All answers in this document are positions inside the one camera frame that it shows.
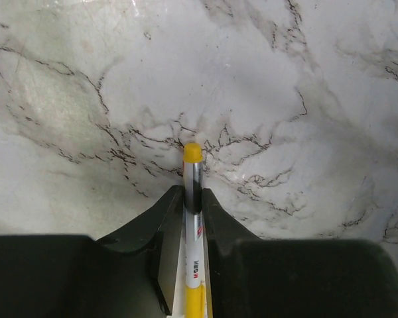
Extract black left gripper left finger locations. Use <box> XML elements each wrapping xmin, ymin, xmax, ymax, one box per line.
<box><xmin>0</xmin><ymin>185</ymin><xmax>183</xmax><ymax>317</ymax></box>

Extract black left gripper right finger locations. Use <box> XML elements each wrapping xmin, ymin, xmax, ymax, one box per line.
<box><xmin>202</xmin><ymin>189</ymin><xmax>398</xmax><ymax>317</ymax></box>

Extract yellow marker cap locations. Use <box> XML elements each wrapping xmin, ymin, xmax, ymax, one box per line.
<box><xmin>183</xmin><ymin>142</ymin><xmax>203</xmax><ymax>164</ymax></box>

